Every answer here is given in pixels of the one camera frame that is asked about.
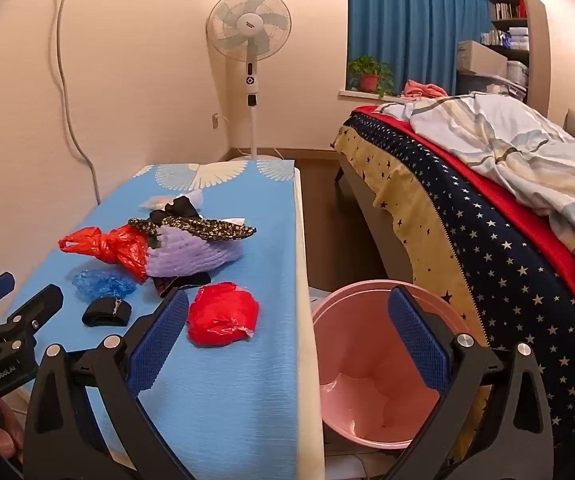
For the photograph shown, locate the black strap band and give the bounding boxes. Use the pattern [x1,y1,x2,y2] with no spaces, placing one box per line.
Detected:
[82,297,134,328]

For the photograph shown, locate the printed paper sheets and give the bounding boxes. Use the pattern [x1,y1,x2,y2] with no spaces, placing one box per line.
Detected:
[325,450,398,480]

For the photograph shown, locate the knotted red plastic bag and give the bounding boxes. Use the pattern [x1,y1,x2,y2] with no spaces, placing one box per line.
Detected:
[58,225,151,283]

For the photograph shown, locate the pink cloth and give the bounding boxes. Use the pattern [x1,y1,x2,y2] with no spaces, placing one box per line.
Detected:
[400,79,448,100]

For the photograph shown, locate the navy star blanket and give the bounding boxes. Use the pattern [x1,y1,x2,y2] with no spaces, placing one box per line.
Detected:
[342,112,575,433]

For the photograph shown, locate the blue curtain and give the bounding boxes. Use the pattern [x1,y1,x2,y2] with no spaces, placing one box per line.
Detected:
[346,0,493,97]

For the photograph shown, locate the white storage box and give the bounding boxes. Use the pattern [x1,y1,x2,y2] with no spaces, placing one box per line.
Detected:
[506,60,528,86]

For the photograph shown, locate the white table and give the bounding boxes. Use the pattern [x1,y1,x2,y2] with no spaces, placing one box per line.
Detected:
[292,162,327,480]

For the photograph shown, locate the blue plastic shoe cover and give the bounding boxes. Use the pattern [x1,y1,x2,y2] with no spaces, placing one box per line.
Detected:
[72,269,138,302]

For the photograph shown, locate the white standing fan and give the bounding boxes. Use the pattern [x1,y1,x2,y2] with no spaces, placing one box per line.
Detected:
[206,0,292,162]

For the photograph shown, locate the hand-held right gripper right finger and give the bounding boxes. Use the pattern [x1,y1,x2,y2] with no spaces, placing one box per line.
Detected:
[380,286,553,480]

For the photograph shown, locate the small black cloth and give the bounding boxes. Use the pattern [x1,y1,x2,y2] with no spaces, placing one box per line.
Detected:
[148,197,203,223]

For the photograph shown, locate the pink plastic basin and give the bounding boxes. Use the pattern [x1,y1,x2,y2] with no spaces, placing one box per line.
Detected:
[311,280,493,453]

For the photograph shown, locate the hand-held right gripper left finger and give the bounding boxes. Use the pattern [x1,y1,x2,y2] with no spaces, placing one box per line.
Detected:
[22,287,191,480]

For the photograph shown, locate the grey wall cable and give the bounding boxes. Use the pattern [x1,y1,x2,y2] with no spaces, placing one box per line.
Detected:
[50,0,102,206]

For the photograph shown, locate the cardboard box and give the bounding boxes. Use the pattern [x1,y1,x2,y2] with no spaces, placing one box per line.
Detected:
[456,40,509,78]

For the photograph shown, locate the person's left hand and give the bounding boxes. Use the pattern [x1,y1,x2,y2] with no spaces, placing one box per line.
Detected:
[0,397,24,466]

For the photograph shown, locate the black floral cloth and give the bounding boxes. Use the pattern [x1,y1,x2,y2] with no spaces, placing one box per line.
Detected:
[128,216,258,241]

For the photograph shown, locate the black cloth scrap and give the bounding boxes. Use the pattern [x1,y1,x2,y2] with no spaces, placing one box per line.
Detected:
[154,272,213,301]

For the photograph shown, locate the dark bookshelf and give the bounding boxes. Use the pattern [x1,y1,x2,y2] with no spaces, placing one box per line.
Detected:
[487,0,531,106]

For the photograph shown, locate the potted green plant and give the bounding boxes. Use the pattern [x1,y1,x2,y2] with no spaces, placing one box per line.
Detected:
[346,55,395,98]

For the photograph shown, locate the purple foam net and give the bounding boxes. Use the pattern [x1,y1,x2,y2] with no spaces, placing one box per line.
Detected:
[145,225,244,278]

